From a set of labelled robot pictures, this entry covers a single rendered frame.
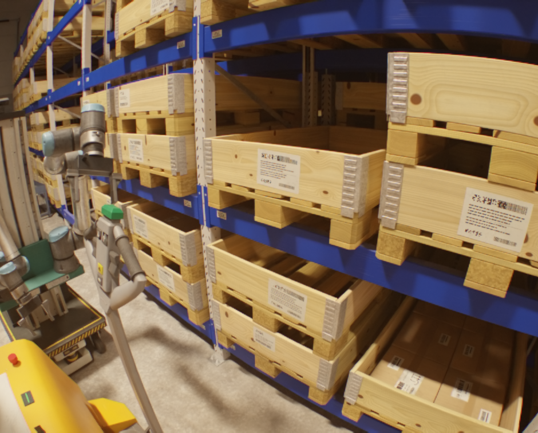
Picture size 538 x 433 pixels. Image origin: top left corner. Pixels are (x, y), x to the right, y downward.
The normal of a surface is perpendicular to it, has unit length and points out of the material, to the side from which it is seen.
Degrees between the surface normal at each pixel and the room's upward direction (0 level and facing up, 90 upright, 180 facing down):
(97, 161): 62
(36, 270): 90
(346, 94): 90
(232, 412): 0
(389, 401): 90
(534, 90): 90
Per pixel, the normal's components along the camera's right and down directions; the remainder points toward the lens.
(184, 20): 0.76, 0.22
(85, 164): 0.75, -0.28
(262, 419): 0.00, -0.94
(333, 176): -0.64, 0.27
